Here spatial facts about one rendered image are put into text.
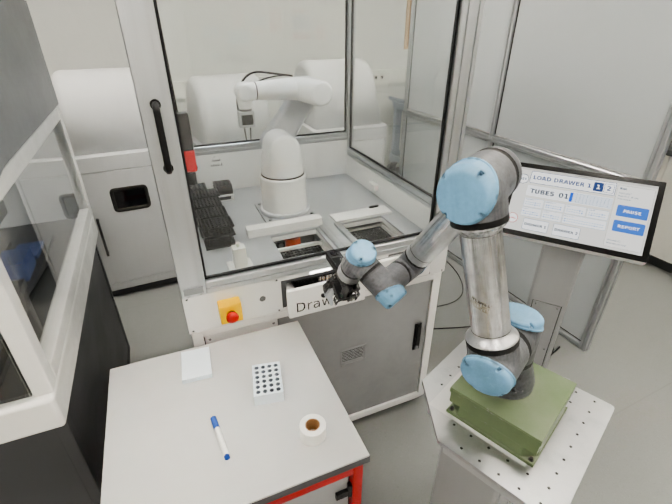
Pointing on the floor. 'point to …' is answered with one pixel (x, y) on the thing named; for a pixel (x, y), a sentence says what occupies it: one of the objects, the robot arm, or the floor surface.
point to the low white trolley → (206, 405)
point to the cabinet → (363, 345)
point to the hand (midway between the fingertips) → (332, 292)
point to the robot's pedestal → (478, 491)
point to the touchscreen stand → (552, 293)
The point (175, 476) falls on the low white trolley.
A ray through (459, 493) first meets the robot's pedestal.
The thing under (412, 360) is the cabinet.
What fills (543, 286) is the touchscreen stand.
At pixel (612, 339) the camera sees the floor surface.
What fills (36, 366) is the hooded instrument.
